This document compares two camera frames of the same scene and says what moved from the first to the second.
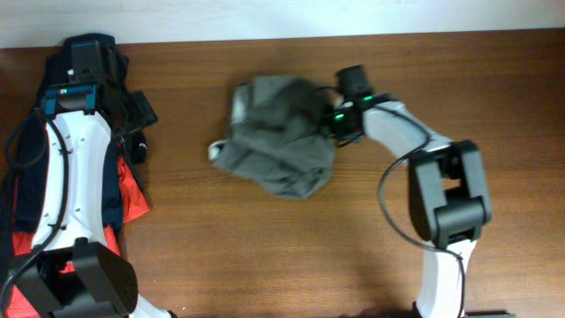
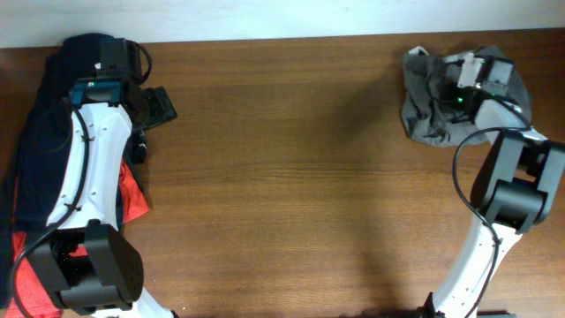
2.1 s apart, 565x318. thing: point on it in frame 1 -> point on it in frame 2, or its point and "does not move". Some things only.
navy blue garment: x=23 y=176 does not move
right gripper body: x=338 y=124 -> x=454 y=96
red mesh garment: x=134 y=206 does not move
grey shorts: x=278 y=138 -> x=441 y=94
